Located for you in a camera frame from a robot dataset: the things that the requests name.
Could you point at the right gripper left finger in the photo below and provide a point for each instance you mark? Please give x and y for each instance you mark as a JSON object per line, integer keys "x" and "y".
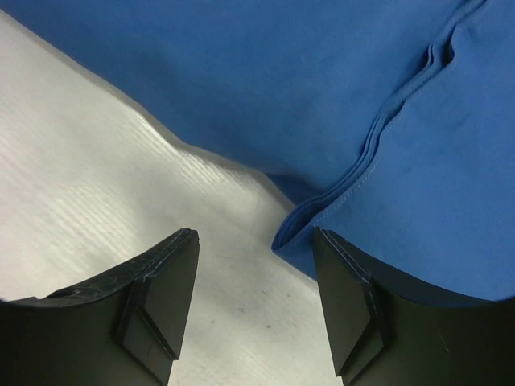
{"x": 124, "y": 326}

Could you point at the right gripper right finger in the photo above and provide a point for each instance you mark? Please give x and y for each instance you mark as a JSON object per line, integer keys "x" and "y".
{"x": 386, "y": 327}

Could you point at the blue surgical wrap cloth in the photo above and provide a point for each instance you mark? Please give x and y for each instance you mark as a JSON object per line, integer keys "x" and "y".
{"x": 390, "y": 123}

